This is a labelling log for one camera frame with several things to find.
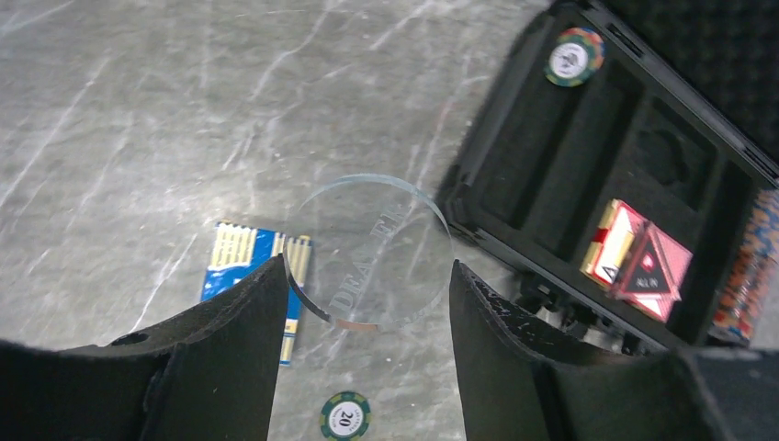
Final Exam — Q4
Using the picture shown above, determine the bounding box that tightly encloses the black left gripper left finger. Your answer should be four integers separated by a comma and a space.
1, 257, 288, 440

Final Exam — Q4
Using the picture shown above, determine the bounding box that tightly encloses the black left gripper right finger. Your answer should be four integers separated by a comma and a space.
449, 262, 778, 440

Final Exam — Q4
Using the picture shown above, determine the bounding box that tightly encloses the blue playing card deck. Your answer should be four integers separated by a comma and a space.
199, 220, 314, 368

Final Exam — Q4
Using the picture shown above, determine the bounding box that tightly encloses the red playing card deck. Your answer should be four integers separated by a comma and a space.
580, 199, 693, 322

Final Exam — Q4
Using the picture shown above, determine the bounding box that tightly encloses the clear dealer button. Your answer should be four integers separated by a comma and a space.
283, 174, 454, 332

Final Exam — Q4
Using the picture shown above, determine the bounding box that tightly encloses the row of poker chips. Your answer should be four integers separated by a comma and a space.
709, 189, 778, 346

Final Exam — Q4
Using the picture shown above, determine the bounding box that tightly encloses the green poker chip on table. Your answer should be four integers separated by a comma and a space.
319, 391, 372, 441

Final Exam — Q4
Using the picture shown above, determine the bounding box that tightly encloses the black foam-lined poker case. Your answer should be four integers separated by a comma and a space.
438, 1, 778, 354

